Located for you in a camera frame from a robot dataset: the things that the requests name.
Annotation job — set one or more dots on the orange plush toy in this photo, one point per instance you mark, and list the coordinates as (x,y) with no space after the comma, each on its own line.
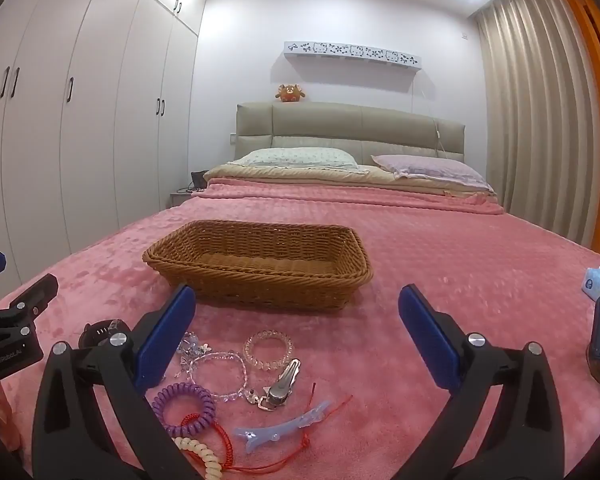
(289,93)

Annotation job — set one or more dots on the light blue hair clip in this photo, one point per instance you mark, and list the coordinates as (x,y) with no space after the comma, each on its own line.
(260,435)

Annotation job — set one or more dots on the pink fleece blanket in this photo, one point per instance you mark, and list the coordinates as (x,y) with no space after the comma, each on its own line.
(455,240)

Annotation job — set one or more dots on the black round hair clip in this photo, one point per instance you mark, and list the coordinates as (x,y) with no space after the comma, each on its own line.
(97,332)

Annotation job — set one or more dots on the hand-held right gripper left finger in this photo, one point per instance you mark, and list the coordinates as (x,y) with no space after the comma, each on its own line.
(162,340)

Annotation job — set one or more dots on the white patterned wall shelf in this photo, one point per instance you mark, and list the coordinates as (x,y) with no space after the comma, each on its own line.
(350,51)

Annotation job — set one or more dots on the brown wicker basket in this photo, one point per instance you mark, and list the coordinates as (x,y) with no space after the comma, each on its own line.
(260,280)

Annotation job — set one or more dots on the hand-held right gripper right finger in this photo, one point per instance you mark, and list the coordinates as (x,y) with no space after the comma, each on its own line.
(425,335)

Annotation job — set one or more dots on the white floral pillow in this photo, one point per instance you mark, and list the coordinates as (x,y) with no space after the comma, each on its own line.
(300,156)

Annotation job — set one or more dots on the grey nightstand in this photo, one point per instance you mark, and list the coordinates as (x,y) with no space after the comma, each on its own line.
(180,199)

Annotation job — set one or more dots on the purple pillow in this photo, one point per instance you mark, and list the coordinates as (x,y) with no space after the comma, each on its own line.
(430,166)

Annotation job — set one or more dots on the white wardrobe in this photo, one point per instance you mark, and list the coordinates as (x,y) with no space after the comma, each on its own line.
(80,135)

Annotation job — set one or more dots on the beige curtain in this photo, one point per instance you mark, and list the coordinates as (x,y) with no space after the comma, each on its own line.
(530,110)

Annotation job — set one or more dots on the small silver buckle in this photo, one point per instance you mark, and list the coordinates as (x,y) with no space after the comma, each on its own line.
(257,399)

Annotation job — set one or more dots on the black device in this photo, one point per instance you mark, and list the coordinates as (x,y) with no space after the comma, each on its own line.
(198,180)

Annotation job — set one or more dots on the orange curtain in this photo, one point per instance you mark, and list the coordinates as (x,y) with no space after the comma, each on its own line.
(597,135)

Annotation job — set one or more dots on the orange box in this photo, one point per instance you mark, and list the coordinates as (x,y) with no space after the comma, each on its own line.
(5,415)

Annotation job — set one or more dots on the beige padded headboard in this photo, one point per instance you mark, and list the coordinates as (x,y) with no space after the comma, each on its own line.
(330,125)

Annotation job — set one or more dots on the beige quilt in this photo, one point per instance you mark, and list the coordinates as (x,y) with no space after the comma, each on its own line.
(290,175)

